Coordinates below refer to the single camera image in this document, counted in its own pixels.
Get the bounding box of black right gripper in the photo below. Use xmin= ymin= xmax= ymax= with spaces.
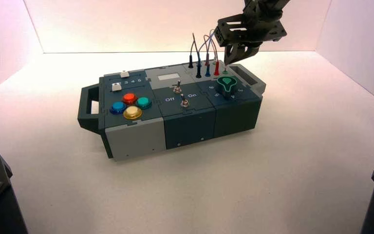
xmin=215 ymin=13 xmax=288 ymax=65

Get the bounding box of green and black rotary knob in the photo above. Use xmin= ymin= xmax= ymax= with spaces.
xmin=216 ymin=76 xmax=239 ymax=99

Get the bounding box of white rectangular display window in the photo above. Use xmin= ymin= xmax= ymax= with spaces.
xmin=158 ymin=73 xmax=180 ymax=81

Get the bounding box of grey and teal control box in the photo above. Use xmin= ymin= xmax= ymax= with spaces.
xmin=77 ymin=63 xmax=267 ymax=161

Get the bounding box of green round push button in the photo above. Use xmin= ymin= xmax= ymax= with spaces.
xmin=135 ymin=97 xmax=153 ymax=110

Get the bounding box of red round push button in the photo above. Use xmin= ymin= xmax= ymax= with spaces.
xmin=122 ymin=93 xmax=138 ymax=105

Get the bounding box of yellow round push button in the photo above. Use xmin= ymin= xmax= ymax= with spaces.
xmin=123 ymin=106 xmax=144 ymax=121

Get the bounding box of blue round push button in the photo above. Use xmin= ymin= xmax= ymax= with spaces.
xmin=110 ymin=101 xmax=127 ymax=115

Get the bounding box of red jumper wire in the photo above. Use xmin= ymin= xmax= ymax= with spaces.
xmin=205 ymin=34 xmax=221 ymax=77

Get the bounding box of blue jumper wire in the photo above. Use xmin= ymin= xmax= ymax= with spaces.
xmin=197 ymin=30 xmax=215 ymax=78

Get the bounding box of black jumper wire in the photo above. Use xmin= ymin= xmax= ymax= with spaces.
xmin=188 ymin=32 xmax=203 ymax=79

